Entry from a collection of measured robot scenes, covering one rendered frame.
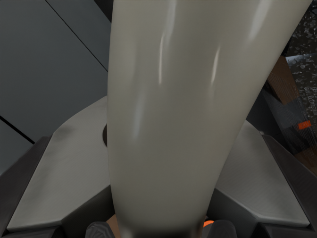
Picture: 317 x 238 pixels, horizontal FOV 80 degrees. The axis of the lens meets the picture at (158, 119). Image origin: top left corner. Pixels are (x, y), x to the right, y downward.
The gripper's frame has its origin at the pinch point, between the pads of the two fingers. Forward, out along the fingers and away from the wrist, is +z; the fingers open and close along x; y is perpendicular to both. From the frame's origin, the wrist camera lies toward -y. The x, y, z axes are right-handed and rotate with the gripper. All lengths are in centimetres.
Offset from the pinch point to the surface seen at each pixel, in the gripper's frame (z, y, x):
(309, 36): 26.8, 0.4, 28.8
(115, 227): 85, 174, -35
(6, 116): 11.2, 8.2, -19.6
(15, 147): 8.1, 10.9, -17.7
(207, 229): 79, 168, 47
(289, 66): 27.3, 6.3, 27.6
